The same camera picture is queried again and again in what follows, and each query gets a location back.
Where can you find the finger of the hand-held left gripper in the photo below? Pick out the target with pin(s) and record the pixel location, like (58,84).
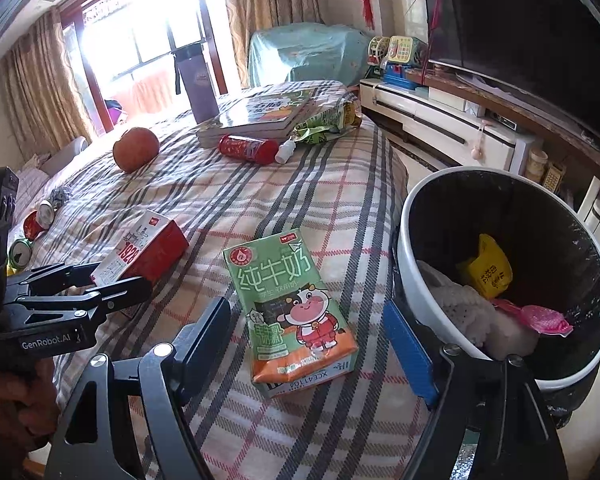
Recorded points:
(115,297)
(55,275)

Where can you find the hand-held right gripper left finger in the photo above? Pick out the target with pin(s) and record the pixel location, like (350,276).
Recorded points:
(207,340)

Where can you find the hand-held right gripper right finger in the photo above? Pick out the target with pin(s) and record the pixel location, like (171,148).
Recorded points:
(410,355)

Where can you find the red and white carton box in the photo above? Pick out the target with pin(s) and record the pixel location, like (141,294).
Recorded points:
(150,250)

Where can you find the green milk carton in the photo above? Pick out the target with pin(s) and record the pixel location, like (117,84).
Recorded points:
(290,310)

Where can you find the white bin with black liner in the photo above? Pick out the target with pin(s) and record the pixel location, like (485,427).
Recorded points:
(545,230)

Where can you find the person's left hand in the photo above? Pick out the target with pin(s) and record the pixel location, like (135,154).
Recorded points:
(10,410)

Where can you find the green drink can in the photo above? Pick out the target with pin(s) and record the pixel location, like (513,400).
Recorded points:
(20,255)

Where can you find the red drink can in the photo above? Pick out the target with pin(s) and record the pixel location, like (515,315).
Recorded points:
(32,225)

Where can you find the white crumpled tissue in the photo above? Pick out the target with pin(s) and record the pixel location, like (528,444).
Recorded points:
(460,305)

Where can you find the white pillow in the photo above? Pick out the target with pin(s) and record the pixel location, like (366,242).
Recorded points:
(67,155)

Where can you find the yellow package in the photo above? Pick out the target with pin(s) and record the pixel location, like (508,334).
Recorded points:
(487,270)

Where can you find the pink wrapper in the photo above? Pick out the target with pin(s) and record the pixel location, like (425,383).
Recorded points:
(542,317)

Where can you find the red apple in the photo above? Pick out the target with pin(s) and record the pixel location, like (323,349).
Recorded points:
(136,150)

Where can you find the red cylindrical can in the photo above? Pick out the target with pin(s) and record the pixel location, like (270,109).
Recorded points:
(247,149)

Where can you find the thick white book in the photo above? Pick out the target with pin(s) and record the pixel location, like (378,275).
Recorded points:
(230,134)

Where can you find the small white bottle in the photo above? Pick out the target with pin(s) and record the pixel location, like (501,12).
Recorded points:
(285,151)

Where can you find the pink hanging toy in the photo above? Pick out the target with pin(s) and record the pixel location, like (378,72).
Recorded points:
(477,149)

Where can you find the purple water bottle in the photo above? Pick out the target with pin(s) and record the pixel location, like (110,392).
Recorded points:
(200,90)

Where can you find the yellow lidded jar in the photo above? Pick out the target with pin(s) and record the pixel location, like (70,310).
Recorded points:
(536,165)

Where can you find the wooden building model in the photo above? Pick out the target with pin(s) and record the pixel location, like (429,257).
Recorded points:
(554,176)

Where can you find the white television cabinet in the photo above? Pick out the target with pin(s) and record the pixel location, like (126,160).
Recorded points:
(430,115)

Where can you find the wooden framed window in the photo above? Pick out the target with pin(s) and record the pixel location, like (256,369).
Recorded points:
(130,35)

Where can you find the green snack bag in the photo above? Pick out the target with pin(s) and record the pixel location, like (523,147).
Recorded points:
(325,120)

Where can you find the black set-top box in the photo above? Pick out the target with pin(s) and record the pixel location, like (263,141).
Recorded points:
(502,121)

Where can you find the white flat box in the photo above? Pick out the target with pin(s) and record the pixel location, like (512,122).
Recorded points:
(445,97)

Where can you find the blue toy base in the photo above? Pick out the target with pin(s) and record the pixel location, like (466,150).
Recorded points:
(397,79)

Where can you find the teal furniture cover cloth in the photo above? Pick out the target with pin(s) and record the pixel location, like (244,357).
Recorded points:
(305,52)

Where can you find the yellow toy cash register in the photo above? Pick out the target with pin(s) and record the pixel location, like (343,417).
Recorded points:
(402,50)

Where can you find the green and white toy basket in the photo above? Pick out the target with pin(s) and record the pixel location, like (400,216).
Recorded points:
(377,50)

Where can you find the black television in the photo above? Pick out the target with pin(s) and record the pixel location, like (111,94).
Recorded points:
(520,25)

